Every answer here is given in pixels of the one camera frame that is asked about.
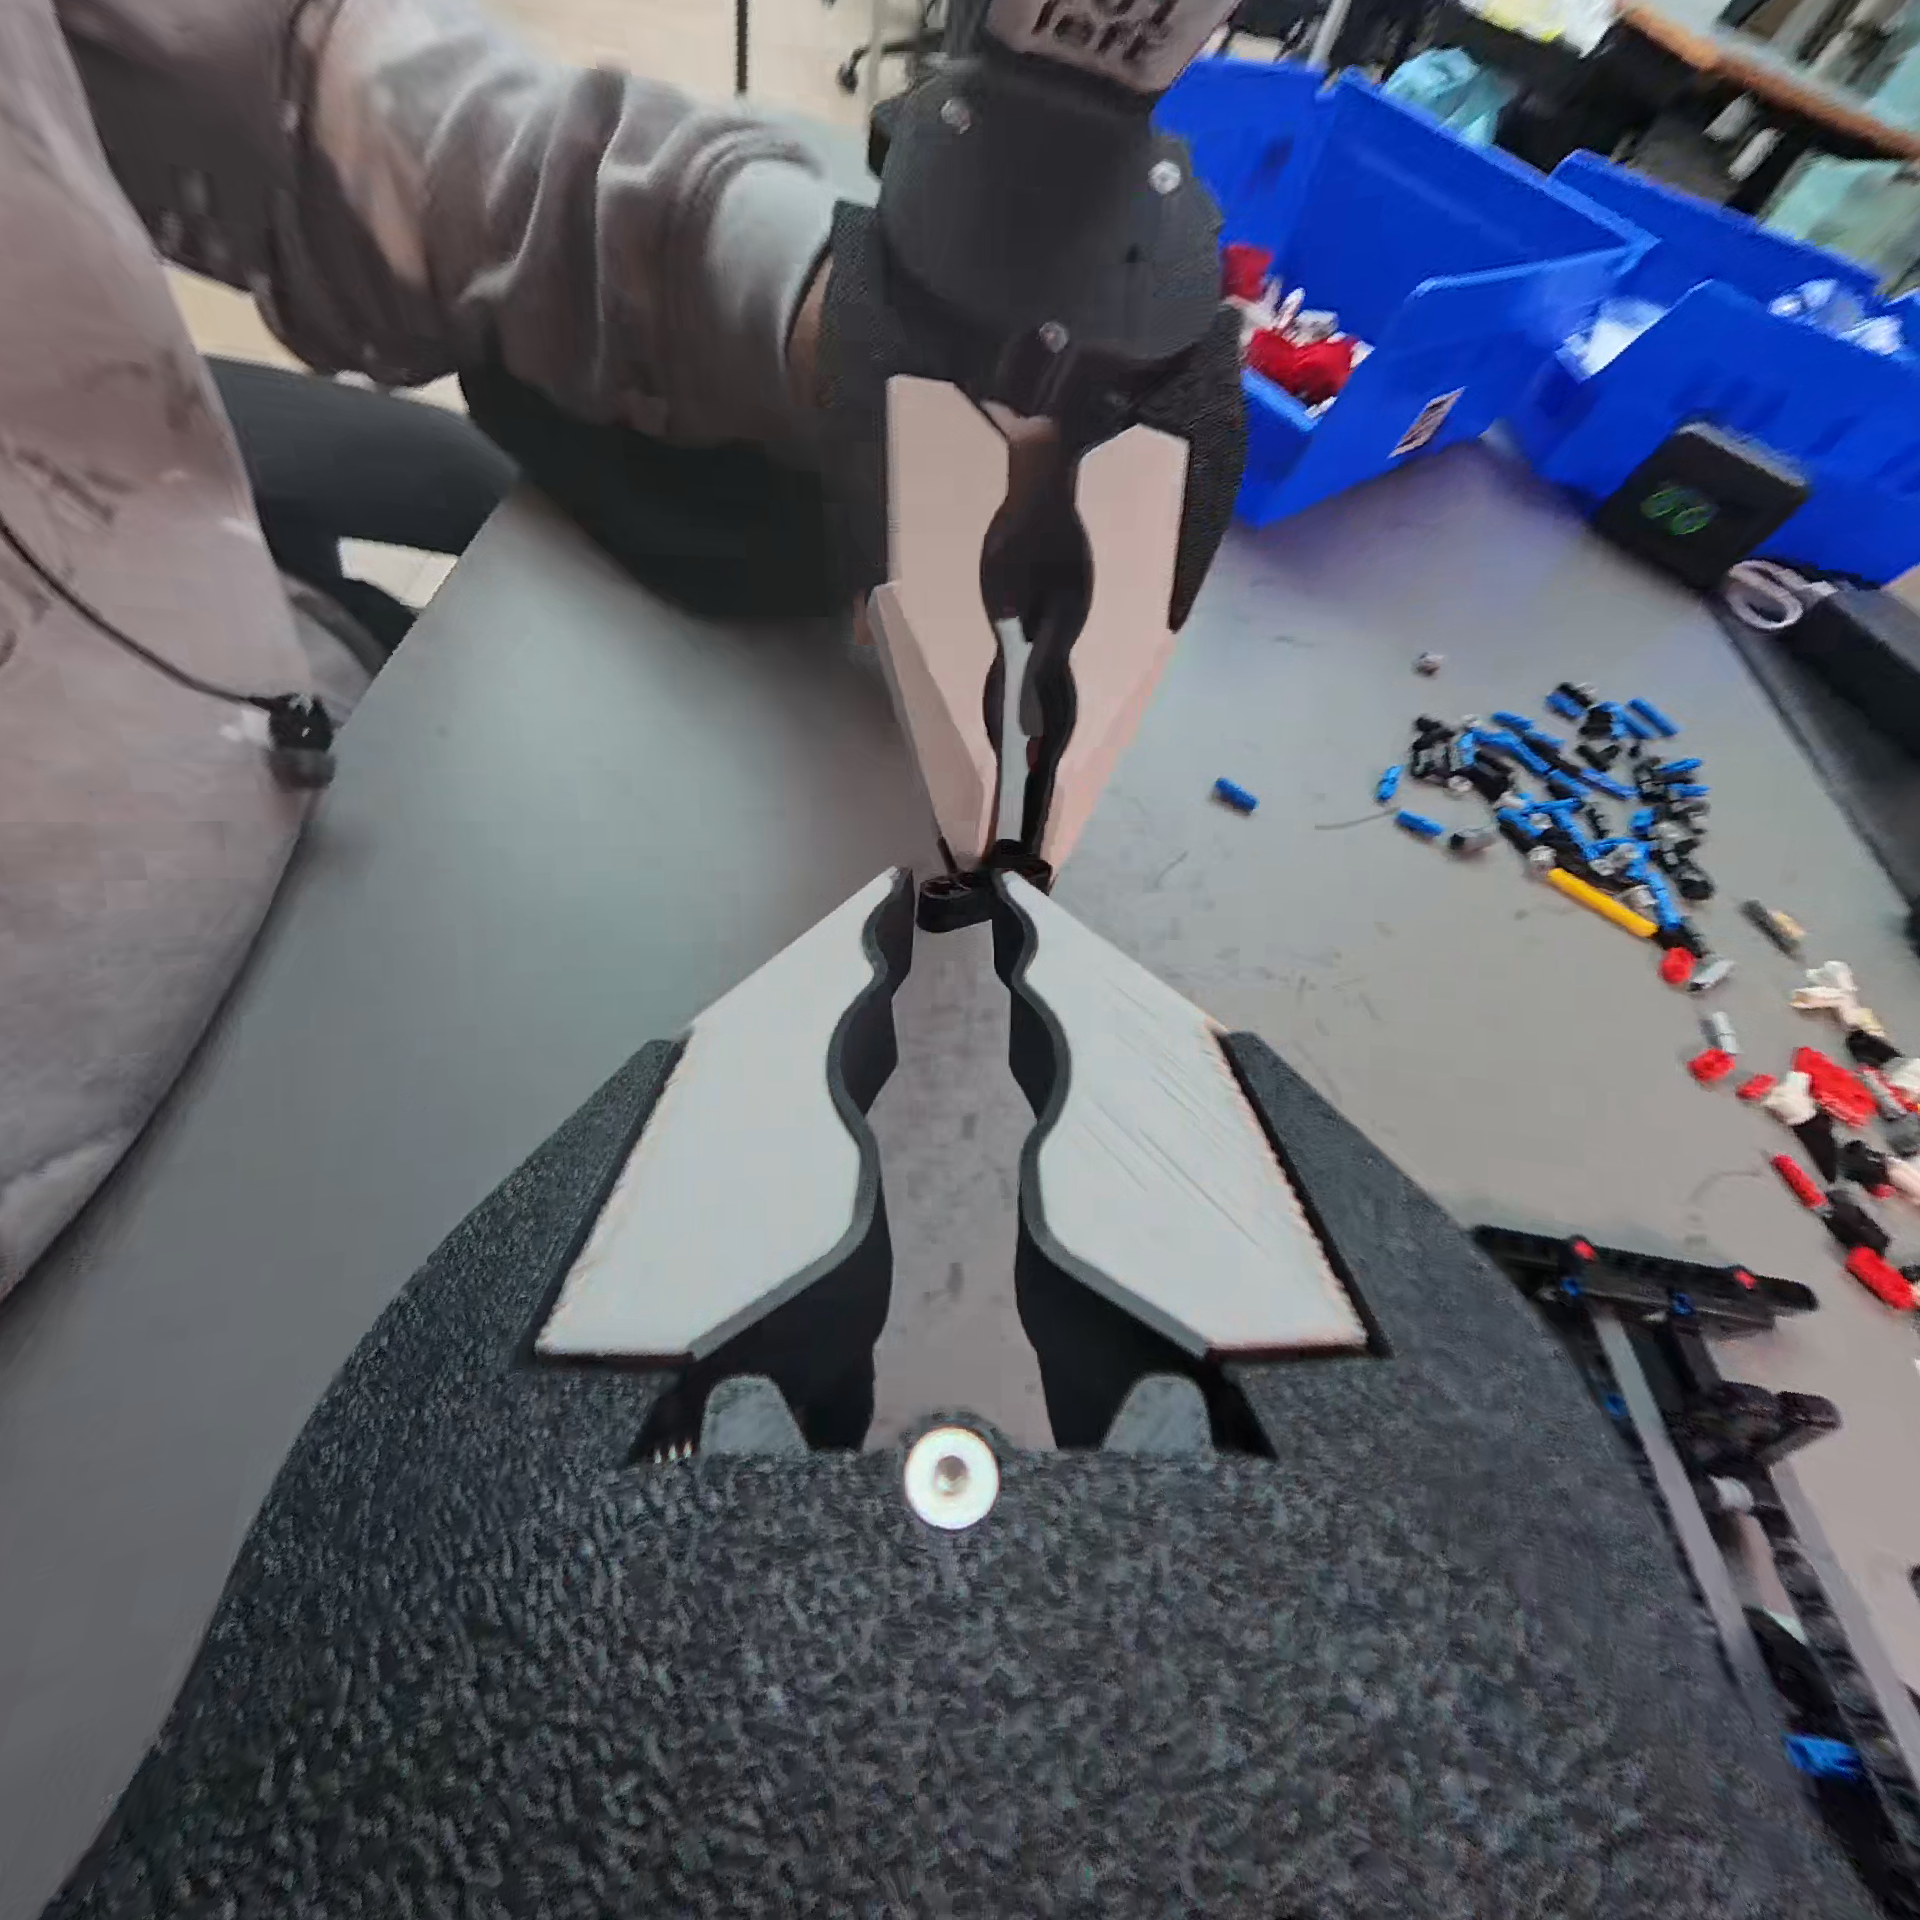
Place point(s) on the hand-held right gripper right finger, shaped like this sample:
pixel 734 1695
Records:
pixel 1185 1172

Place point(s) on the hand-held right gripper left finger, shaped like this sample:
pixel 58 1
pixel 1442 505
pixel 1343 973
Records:
pixel 721 1172

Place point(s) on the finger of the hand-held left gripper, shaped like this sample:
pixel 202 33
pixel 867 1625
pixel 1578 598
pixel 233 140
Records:
pixel 1126 599
pixel 930 599

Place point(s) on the black angled toy beam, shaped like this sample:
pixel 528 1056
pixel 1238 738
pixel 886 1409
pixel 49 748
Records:
pixel 975 892

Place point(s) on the black forearm rest pad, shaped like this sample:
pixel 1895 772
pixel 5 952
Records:
pixel 675 510

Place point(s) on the person's left forearm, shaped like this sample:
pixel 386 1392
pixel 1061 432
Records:
pixel 525 194

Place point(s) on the grey desk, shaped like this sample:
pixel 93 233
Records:
pixel 525 901

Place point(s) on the red white parts heap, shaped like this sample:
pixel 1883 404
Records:
pixel 1299 352

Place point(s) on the teal plastic bag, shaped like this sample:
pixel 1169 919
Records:
pixel 1471 82

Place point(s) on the grey black toy truck chassis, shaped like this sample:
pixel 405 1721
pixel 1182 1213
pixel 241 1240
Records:
pixel 1651 1289

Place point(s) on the yellow toy axle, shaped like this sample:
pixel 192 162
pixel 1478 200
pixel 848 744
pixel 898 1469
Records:
pixel 1599 901

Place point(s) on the black office chair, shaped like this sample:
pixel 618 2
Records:
pixel 376 464

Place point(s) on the black charger green display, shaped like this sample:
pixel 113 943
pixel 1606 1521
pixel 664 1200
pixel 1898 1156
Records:
pixel 1694 504

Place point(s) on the black clip-on microphone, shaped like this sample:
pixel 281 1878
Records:
pixel 299 734

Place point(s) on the black tan axle pin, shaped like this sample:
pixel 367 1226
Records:
pixel 1769 921

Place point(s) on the pile of red white pieces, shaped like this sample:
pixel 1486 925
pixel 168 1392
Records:
pixel 1830 1079

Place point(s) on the black power adapter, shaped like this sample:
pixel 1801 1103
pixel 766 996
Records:
pixel 1869 645

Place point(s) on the background wooden table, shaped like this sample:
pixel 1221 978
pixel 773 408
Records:
pixel 1785 77

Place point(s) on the clear plastic bag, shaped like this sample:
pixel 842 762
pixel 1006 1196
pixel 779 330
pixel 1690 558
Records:
pixel 1830 308

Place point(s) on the person's grey hoodie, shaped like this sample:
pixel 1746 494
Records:
pixel 119 599

